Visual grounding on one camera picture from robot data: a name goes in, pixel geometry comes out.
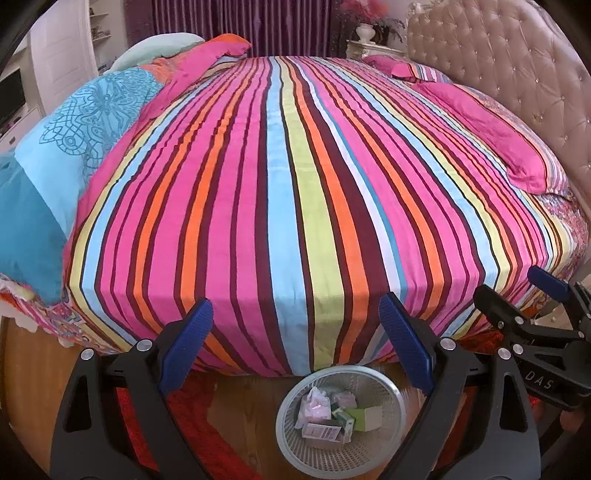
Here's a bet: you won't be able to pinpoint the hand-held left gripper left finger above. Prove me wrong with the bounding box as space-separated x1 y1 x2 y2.
50 298 214 480

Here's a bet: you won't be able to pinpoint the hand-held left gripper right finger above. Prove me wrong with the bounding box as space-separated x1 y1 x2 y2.
379 292 542 480

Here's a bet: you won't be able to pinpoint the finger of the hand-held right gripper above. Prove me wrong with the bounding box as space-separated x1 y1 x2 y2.
475 283 539 343
527 265 572 304

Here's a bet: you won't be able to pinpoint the pink green tissue pack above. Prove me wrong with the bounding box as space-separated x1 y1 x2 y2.
330 390 358 411

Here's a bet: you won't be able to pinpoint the small green white box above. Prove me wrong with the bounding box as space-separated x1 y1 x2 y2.
331 411 357 444

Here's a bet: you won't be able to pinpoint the white plastic packet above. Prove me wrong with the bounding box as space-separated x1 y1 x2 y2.
297 387 334 428

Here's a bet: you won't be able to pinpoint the white medicine box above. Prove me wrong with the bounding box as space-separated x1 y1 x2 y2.
301 422 343 443

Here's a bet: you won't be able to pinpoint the white mesh wastebasket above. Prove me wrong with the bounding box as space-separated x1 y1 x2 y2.
276 364 408 470

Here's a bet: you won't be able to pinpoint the person's right hand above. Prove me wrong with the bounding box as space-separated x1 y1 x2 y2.
556 408 591 437

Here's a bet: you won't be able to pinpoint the red rug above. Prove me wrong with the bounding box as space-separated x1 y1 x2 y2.
115 330 559 480

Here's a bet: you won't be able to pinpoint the large pink striped pillow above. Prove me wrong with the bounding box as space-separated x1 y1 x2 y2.
413 80 571 195

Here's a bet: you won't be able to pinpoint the striped bed sheet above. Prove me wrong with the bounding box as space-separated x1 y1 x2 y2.
62 55 580 377

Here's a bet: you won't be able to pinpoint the beige tufted headboard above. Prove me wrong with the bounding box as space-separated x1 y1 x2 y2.
406 0 591 208

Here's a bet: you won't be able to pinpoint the blue patterned quilt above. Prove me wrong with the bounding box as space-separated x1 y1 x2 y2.
0 67 164 305

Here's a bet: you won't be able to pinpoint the small pink striped pillow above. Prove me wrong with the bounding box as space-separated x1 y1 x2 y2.
362 54 451 84

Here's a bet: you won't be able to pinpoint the white television cabinet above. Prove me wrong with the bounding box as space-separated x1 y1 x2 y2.
0 48 47 153

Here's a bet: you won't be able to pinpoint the pink orange quilt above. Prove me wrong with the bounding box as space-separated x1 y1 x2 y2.
62 33 252 241

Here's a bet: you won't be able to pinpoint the cream nightstand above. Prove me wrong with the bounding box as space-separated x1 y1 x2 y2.
346 39 409 60

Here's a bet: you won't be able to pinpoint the light green pillow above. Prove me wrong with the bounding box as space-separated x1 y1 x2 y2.
108 33 206 72

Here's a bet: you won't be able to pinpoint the black television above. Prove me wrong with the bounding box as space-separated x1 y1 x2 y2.
0 69 26 125

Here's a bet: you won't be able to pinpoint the pink feather flowers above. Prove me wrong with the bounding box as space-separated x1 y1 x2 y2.
339 0 391 24

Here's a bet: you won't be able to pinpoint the purple curtain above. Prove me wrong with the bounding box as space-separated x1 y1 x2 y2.
124 0 365 58

